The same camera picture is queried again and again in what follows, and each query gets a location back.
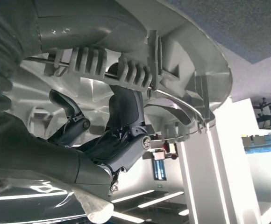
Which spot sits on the narrow blue wall screen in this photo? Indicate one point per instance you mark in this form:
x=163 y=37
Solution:
x=159 y=170

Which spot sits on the white square pillar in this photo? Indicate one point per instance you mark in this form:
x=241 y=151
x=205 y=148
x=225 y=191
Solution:
x=219 y=173

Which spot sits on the ceiling light strip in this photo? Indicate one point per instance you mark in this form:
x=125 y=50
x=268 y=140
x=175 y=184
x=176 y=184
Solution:
x=133 y=196
x=161 y=199

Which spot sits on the wide blue wall screen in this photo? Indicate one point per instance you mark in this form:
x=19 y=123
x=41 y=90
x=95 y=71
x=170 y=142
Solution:
x=259 y=145

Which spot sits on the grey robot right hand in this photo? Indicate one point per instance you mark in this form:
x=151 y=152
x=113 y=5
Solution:
x=44 y=160

